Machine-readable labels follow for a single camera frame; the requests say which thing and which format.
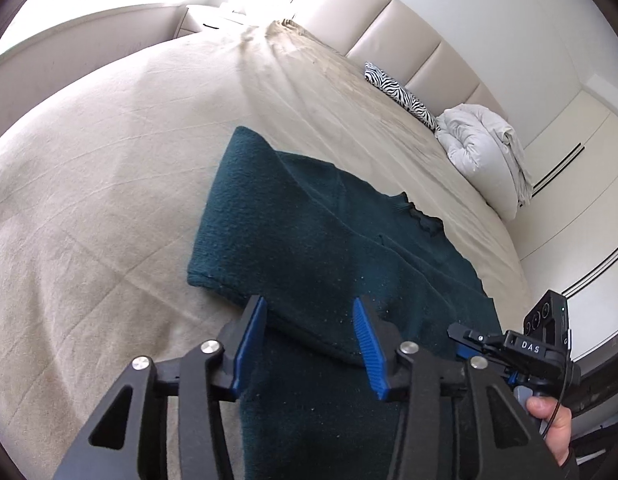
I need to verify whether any white wardrobe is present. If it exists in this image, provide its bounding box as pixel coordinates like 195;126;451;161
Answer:
509;87;618;361

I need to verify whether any zebra print pillow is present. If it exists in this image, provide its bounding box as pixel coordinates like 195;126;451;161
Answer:
364;62;440;132

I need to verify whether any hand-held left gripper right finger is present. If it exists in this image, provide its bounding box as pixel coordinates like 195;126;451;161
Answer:
352;297;570;480

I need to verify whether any person's right forearm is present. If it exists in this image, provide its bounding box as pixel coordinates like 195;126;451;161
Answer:
556;449;582;480

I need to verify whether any white nightstand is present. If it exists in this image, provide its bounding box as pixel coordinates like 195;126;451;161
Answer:
179;4;260;38

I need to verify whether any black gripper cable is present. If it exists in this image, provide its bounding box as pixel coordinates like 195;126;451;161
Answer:
541;327;574;443

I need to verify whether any person's right hand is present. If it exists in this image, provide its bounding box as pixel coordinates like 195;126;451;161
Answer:
526;396;574;467

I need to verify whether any bed with beige sheet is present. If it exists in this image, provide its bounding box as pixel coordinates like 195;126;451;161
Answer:
0;20;532;480

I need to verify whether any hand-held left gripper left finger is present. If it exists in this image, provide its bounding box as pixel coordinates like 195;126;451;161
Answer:
54;295;268;480

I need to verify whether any dark green knitted sweater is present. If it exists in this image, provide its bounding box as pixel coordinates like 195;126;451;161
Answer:
186;126;504;480

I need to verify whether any white folded duvet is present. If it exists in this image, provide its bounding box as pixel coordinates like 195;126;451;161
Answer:
435;104;534;221

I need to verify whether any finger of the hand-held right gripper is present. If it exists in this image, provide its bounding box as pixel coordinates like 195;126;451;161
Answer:
448;323;510;361

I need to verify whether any cream padded headboard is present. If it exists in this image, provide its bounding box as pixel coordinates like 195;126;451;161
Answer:
269;0;510;126

